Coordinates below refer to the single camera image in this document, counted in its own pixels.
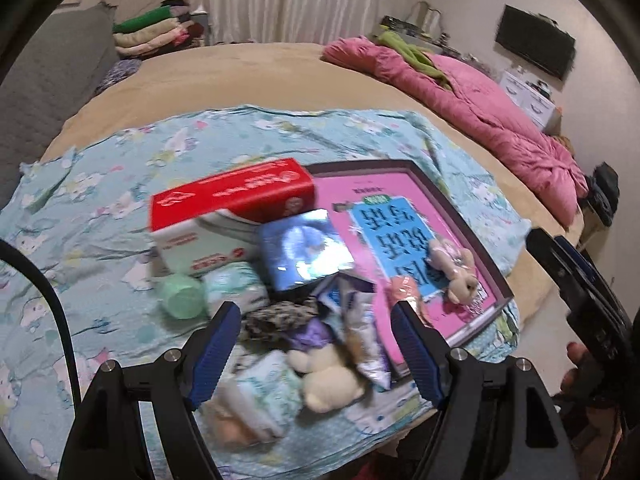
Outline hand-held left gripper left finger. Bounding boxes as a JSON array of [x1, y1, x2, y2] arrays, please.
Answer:
[[57, 301, 243, 480]]

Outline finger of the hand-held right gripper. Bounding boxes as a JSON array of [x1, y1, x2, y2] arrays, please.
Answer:
[[526, 227, 606, 321]]

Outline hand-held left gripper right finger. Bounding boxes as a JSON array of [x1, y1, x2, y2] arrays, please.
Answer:
[[392, 300, 581, 480]]

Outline purple tissue pack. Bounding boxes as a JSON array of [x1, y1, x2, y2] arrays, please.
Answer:
[[320, 275, 393, 391]]

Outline plush rabbit purple dress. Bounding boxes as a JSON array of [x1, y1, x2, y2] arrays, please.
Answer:
[[286, 317, 366, 413]]

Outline plush rabbit pink dress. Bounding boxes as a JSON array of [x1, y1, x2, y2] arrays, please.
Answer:
[[427, 237, 481, 306]]

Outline person's right hand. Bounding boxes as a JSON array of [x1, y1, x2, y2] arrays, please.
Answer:
[[560, 341, 601, 402]]

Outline white green diaper pack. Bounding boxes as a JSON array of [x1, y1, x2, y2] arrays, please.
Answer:
[[202, 262, 271, 318], [200, 350, 306, 448]]

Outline peach round pad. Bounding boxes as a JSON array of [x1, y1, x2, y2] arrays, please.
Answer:
[[210, 405, 256, 448]]

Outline light green cup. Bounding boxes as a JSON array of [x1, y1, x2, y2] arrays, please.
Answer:
[[156, 272, 207, 320]]

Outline dark patterned cloth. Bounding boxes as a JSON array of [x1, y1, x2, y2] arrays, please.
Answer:
[[242, 297, 321, 348]]

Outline silver tiara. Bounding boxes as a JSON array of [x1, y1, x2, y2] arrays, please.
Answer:
[[462, 290, 488, 318]]

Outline dark bag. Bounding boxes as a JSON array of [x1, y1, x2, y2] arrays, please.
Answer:
[[580, 161, 621, 228]]

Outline blue box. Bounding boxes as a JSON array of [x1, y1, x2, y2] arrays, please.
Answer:
[[257, 210, 357, 293]]

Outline red and white tissue box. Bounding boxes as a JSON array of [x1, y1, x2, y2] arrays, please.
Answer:
[[149, 157, 317, 281]]

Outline white drawer cabinet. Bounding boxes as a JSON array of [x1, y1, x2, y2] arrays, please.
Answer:
[[500, 67, 558, 131]]

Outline pink book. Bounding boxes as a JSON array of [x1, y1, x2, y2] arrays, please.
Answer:
[[312, 170, 501, 341]]

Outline pink quilt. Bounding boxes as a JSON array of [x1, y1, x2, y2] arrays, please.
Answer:
[[320, 36, 591, 226]]

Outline teal cat print blanket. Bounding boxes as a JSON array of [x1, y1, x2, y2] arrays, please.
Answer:
[[0, 105, 533, 480]]

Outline green cloth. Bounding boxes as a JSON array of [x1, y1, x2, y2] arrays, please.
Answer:
[[376, 30, 453, 88]]

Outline cluttered side table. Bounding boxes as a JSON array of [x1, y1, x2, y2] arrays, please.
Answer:
[[377, 0, 496, 73]]

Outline beige round bed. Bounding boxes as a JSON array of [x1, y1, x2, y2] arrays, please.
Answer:
[[40, 40, 591, 461]]

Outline dark floral cloth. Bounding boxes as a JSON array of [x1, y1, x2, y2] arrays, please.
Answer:
[[95, 57, 143, 95]]

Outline grey quilted headboard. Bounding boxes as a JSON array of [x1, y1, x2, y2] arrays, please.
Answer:
[[0, 5, 121, 206]]

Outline stack of folded clothes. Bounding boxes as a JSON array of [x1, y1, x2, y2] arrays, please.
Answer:
[[111, 0, 208, 58]]

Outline white curtains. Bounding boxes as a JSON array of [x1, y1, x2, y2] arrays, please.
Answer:
[[185, 0, 421, 46]]

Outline black cable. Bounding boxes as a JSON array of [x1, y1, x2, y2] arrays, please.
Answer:
[[0, 240, 81, 411]]

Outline black wall television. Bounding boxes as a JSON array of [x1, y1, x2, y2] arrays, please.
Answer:
[[495, 4, 577, 81]]

